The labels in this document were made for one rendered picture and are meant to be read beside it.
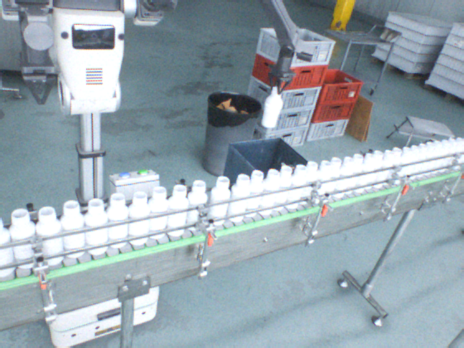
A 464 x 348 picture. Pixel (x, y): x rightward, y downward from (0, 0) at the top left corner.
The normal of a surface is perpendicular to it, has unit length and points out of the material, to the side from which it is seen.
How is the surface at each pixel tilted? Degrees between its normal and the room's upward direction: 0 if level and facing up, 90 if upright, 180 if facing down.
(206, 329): 0
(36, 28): 90
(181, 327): 0
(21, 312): 90
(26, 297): 90
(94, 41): 90
